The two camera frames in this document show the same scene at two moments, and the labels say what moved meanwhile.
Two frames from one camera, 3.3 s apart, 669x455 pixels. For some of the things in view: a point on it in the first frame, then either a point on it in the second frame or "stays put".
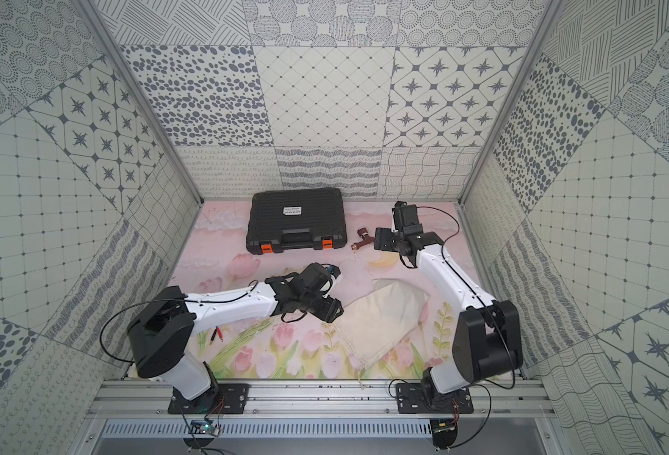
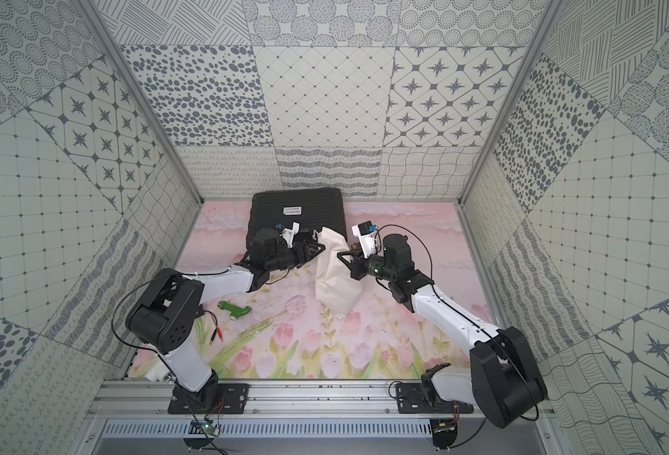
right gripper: (384, 238) to (355, 265)
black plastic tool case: (296, 217) stays put
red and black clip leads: (214, 334) stays put
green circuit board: (204, 427) stays put
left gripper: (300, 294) to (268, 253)
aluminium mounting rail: (124, 400) stays put
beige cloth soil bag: (379, 319) to (334, 282)
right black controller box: (444, 432) stays put
